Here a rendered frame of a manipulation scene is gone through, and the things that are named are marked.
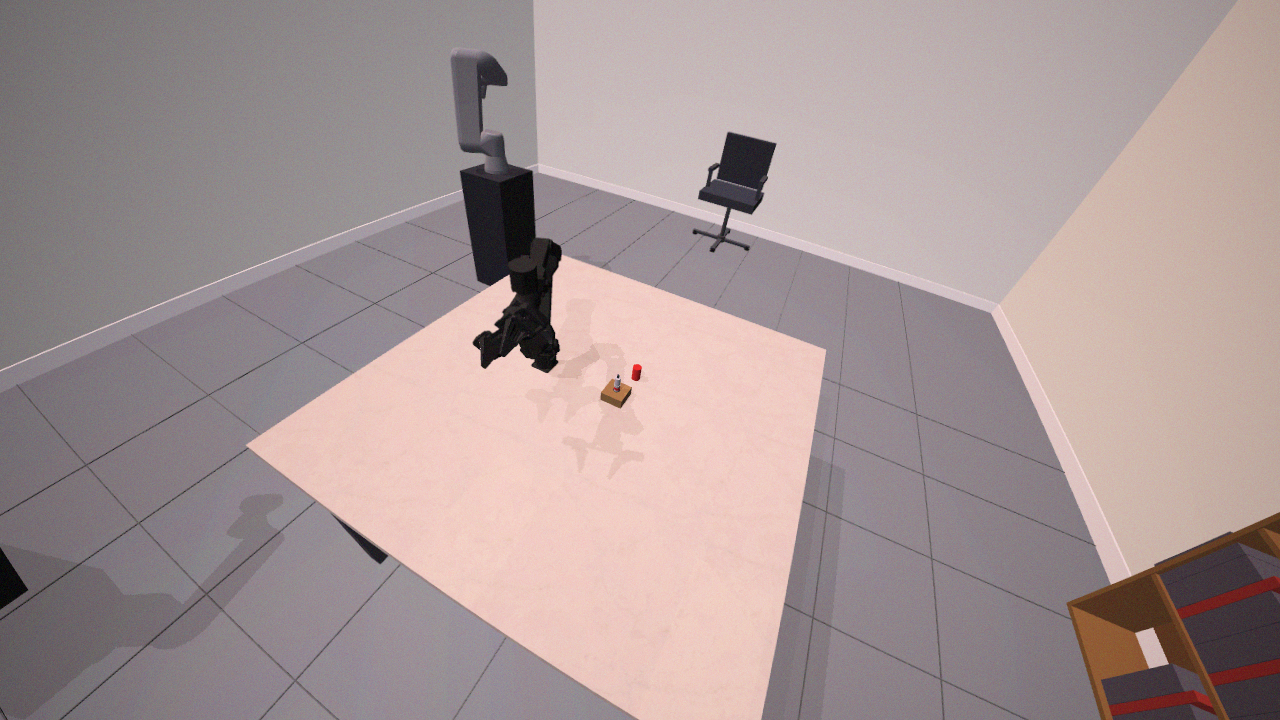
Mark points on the tan square block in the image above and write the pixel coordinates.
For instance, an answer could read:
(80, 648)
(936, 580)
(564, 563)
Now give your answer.
(616, 399)

